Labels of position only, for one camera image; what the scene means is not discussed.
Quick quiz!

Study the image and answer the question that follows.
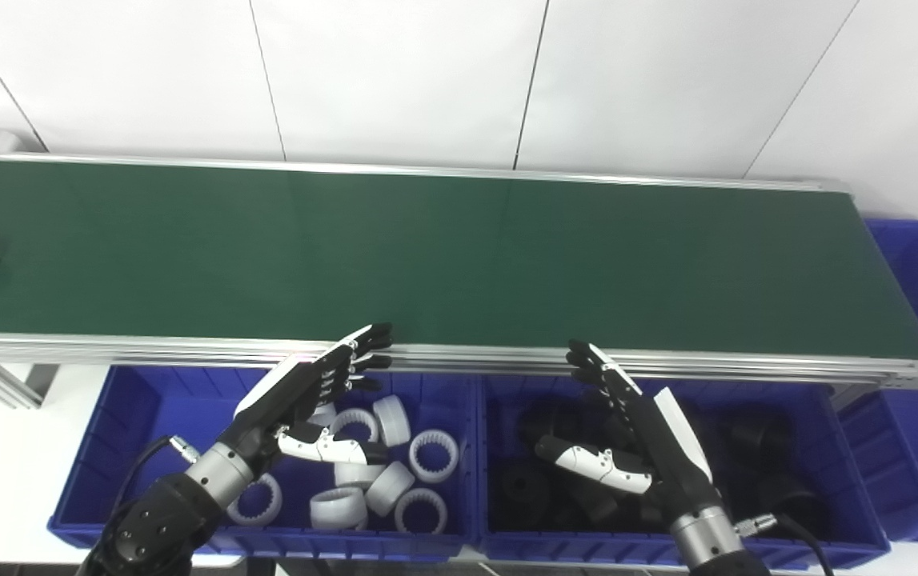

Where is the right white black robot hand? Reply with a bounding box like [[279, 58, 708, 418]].
[[535, 340, 724, 525]]

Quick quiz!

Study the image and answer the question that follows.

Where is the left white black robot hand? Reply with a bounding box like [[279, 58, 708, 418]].
[[218, 322, 394, 474]]

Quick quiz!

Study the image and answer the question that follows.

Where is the blue bin with white rings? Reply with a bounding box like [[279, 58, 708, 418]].
[[48, 364, 482, 561]]

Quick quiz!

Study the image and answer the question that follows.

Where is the blue bin with black parts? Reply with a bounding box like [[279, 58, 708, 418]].
[[476, 374, 892, 570]]

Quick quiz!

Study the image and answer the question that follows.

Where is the green conveyor belt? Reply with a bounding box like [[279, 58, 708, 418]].
[[0, 150, 918, 391]]

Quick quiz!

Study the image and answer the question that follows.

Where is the aluminium conveyor support leg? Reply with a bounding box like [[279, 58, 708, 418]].
[[0, 362, 59, 410]]

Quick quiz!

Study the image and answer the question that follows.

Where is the white toothed plastic ring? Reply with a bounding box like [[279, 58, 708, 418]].
[[395, 488, 448, 534], [409, 430, 459, 484], [331, 408, 380, 445], [334, 462, 386, 489], [310, 487, 369, 532], [365, 462, 416, 517], [372, 395, 412, 447], [226, 473, 283, 527]]

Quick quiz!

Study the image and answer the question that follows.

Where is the black toothed plastic ring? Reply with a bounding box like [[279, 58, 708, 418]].
[[499, 458, 559, 521], [727, 412, 796, 465], [763, 480, 828, 529], [571, 480, 627, 525]]

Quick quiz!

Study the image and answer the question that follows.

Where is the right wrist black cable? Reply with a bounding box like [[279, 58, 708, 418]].
[[735, 514, 837, 576]]

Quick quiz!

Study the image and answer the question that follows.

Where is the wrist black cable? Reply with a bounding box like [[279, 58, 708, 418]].
[[102, 434, 203, 545], [735, 514, 837, 576]]

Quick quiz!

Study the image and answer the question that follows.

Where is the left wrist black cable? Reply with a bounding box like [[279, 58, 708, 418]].
[[102, 434, 203, 545]]

